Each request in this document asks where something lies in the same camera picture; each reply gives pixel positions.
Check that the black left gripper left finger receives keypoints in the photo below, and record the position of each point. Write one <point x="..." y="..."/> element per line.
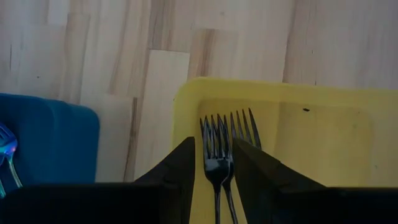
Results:
<point x="93" y="205"/>

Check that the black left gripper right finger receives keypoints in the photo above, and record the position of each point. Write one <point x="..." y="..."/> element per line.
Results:
<point x="311" y="205"/>

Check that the iridescent blue fork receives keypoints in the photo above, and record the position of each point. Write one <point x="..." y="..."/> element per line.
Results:
<point x="2" y="189"/>
<point x="7" y="143"/>

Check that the black metal fork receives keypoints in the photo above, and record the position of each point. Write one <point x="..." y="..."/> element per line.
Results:
<point x="216" y="168"/>
<point x="245" y="130"/>

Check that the yellow plastic bin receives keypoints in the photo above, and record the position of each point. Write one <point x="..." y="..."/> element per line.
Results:
<point x="311" y="140"/>

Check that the blue plastic bin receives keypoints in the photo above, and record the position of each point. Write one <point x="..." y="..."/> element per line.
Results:
<point x="56" y="140"/>

